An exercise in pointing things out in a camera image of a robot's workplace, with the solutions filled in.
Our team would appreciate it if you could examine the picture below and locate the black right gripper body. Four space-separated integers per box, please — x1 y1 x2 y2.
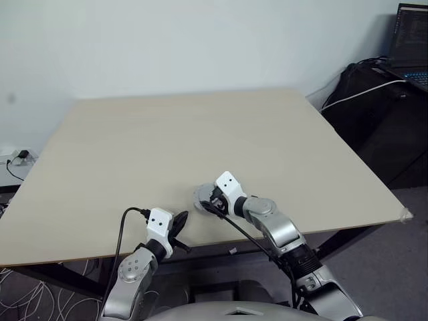
206 187 230 219

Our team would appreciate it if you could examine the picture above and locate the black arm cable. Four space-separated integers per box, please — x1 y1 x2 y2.
106 207 151 302
205 205 302 309

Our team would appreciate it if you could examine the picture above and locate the black table frame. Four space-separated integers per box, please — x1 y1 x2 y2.
0 224 404 299

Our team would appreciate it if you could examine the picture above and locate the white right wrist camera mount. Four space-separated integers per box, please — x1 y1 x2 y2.
215 171 249 215

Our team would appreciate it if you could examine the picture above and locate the grey robot torso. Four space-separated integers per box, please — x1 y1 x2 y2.
146 300 322 321

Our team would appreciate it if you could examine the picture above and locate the white cable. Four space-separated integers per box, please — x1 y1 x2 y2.
322 79 409 111

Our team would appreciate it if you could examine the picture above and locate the black floor cable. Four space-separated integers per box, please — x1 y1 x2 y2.
5 159 26 182

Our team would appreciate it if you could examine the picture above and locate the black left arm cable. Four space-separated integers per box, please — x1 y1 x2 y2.
106 207 151 302

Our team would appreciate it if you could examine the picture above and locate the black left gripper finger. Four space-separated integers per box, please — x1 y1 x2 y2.
169 236 191 253
171 210 189 235

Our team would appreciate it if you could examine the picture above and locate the round grey motor lid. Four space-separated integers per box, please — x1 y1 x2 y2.
192 183 218 208

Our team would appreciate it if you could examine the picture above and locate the black open laptop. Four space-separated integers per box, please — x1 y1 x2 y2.
387 3 428 94

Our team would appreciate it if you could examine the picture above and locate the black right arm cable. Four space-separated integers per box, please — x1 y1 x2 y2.
205 205 302 309

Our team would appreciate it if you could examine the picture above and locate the large black case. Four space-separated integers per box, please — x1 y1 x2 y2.
320 62 428 190

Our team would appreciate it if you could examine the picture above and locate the white power strip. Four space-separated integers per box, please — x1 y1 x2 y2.
0 146 38 167

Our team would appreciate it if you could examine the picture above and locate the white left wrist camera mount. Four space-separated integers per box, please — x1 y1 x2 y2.
146 207 175 259

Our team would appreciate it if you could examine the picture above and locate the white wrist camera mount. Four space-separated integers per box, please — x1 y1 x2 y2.
146 207 175 259
215 171 249 215

